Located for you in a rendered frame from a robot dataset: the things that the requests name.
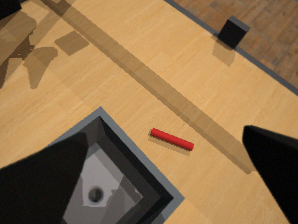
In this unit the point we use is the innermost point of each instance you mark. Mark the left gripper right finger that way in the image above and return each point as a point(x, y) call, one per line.
point(275, 157)

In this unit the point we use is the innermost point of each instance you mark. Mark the red cylinder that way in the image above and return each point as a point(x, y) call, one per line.
point(172, 139)

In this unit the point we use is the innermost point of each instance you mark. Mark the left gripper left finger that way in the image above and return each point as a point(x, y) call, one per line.
point(37, 189)

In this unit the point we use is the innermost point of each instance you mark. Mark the white flat plate with hole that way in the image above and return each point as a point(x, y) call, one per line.
point(118, 194)

